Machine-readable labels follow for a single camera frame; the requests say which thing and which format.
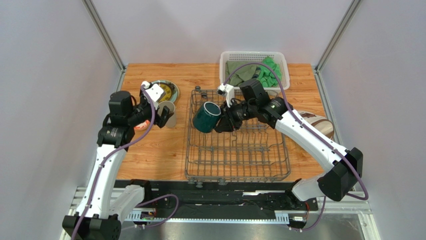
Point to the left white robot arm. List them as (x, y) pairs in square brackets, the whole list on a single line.
[(97, 217)]

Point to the bright green cloth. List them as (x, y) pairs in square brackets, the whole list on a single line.
[(265, 76)]

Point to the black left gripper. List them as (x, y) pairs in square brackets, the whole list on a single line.
[(160, 120)]

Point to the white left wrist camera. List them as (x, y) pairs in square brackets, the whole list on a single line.
[(153, 91)]

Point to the beige plastic cup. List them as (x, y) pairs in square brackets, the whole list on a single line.
[(171, 120)]

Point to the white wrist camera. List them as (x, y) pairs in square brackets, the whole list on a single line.
[(153, 91), (228, 92)]

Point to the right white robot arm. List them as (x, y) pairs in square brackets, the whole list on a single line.
[(342, 167)]

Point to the dark green mug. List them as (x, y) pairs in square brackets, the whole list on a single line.
[(206, 117)]

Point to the cream brown cap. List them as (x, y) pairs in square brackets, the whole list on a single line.
[(321, 123)]

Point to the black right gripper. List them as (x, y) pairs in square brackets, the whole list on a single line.
[(228, 114)]

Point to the olive green cloth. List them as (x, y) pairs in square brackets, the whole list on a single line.
[(245, 73)]

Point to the white plastic basket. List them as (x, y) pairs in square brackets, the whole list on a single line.
[(268, 67)]

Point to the yellow patterned plate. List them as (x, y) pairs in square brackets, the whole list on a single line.
[(168, 92)]

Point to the aluminium frame post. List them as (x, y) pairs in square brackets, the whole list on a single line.
[(97, 20), (340, 30)]

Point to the aluminium frame post left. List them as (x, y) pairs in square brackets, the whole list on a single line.
[(97, 20)]

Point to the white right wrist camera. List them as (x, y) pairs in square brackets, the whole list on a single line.
[(228, 92)]

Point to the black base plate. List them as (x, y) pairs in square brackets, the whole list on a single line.
[(235, 201)]

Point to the red patterned white bowl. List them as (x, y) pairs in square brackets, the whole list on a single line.
[(142, 126)]

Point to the grey wire dish rack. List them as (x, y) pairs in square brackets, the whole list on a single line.
[(253, 153)]

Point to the pale green flower plate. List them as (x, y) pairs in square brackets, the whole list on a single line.
[(176, 90)]

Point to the aluminium frame post right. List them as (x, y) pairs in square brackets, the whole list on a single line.
[(340, 30)]

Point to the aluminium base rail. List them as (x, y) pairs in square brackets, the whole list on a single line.
[(293, 219)]

